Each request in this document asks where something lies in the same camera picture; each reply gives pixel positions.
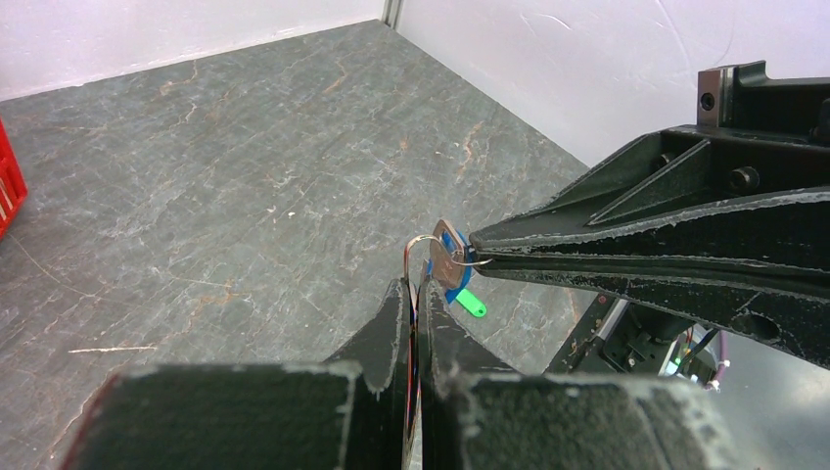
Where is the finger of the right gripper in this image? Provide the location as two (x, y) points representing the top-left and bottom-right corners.
(479, 258), (829, 368)
(470, 126), (829, 259)

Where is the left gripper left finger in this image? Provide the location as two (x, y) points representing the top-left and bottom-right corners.
(63, 280), (412, 469)

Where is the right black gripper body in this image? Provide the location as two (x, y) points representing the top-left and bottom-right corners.
(697, 61), (829, 146)

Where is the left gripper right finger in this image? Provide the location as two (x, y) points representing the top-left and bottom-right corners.
(418, 279), (740, 469)

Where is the blue tag key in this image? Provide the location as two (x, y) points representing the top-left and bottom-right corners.
(422, 218), (473, 304)

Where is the keyring with key bunch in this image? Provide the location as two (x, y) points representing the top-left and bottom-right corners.
(401, 234), (494, 306)

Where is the green tag key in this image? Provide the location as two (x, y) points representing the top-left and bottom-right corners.
(455, 289), (487, 318)

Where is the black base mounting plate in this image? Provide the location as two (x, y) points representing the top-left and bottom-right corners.
(545, 295), (730, 391)

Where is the red plastic shopping basket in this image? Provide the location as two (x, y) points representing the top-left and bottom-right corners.
(0, 124), (28, 237)

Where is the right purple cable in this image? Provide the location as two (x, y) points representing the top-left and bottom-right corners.
(710, 330), (731, 391)

